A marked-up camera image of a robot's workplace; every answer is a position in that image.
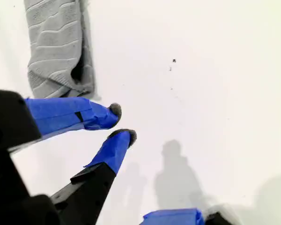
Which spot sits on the grey striped towel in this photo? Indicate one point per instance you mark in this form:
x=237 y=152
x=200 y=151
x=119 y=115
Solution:
x=53 y=47

